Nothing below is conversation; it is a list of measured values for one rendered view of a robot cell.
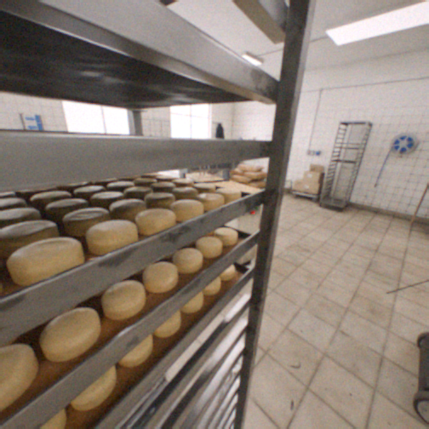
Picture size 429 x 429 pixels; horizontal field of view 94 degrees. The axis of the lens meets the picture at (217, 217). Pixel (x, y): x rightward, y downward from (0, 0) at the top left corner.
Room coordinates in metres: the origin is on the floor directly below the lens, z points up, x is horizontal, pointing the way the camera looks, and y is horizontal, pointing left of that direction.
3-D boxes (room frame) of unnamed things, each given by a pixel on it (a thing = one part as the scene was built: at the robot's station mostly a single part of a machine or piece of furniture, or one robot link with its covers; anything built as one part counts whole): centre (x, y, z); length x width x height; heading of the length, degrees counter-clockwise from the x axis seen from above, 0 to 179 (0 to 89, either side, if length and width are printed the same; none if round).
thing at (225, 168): (2.63, 0.17, 1.01); 0.72 x 0.33 x 0.34; 127
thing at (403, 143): (4.19, -3.56, 1.10); 0.41 x 0.17 x 1.10; 46
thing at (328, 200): (4.50, -2.74, 0.93); 0.64 x 0.51 x 1.78; 139
